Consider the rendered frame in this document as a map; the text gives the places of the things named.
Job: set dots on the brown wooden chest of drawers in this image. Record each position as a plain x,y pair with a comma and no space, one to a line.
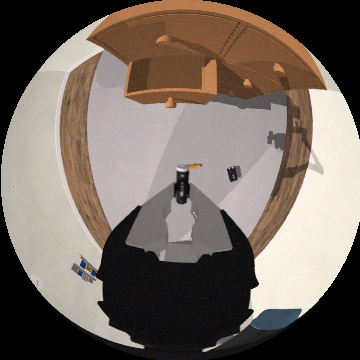
242,17

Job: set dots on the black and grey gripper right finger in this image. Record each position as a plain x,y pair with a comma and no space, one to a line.
215,233

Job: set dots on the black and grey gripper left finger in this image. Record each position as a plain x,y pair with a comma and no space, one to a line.
144,229

